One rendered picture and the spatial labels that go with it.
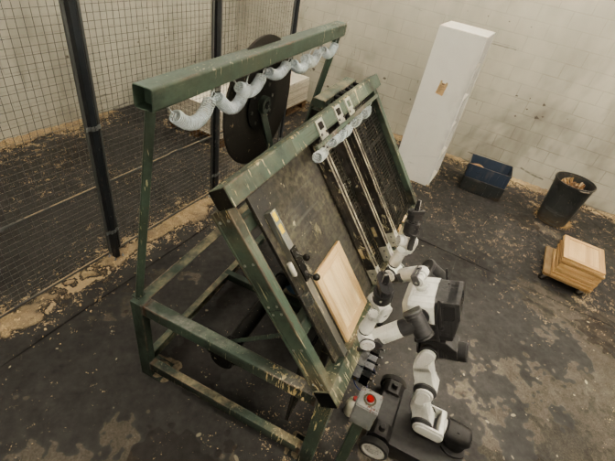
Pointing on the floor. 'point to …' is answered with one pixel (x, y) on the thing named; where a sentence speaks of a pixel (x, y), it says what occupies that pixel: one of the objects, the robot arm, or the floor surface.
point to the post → (349, 442)
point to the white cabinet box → (442, 97)
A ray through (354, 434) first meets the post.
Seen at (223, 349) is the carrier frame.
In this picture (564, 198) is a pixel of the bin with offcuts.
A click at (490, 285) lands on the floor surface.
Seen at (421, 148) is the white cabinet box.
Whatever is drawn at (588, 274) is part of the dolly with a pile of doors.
